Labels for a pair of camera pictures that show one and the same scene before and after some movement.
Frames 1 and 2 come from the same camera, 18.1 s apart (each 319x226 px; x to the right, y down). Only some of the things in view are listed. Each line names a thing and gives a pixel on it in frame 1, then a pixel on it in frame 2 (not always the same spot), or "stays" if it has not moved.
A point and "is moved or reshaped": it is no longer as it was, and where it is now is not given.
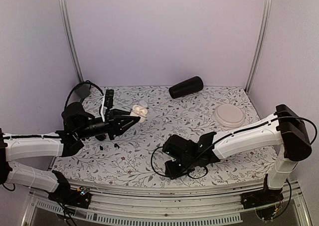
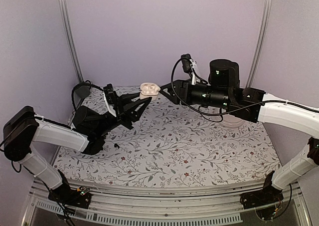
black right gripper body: [185, 165] -> [216, 98]
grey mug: [84, 91] stays
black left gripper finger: [114, 112] -> [128, 97]
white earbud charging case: [139, 111] is moved or reshaped
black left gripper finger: [121, 122] -> [136, 114]
